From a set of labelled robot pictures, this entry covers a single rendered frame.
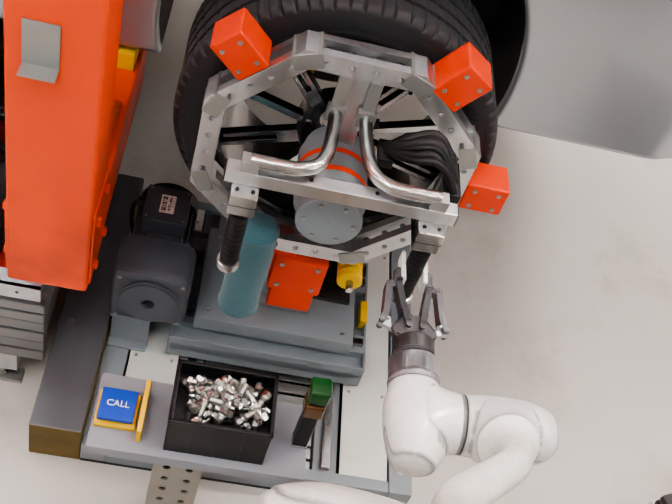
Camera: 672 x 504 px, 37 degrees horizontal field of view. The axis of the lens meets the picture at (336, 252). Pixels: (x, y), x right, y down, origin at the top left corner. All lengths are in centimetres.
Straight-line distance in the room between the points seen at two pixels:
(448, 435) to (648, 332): 167
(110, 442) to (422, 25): 98
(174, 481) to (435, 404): 71
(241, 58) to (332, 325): 93
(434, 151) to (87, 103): 61
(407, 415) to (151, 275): 87
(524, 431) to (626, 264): 181
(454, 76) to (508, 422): 62
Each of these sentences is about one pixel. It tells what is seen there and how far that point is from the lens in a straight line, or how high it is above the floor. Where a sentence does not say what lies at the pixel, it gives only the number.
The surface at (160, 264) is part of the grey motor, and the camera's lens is 231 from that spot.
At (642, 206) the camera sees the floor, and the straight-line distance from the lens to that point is 362.
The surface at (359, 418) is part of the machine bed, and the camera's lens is 256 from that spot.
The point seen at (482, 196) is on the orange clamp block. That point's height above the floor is 86.
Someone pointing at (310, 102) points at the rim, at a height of 92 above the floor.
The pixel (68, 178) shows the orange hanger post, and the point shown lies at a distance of 186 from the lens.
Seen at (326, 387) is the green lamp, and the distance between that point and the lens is 187.
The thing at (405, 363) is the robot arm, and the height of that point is 87.
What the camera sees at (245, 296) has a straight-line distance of 208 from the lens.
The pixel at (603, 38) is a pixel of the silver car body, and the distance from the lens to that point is 226.
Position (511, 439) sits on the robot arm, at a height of 94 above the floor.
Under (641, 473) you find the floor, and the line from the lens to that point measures 291.
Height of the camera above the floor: 219
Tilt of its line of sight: 47 degrees down
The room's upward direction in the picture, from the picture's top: 20 degrees clockwise
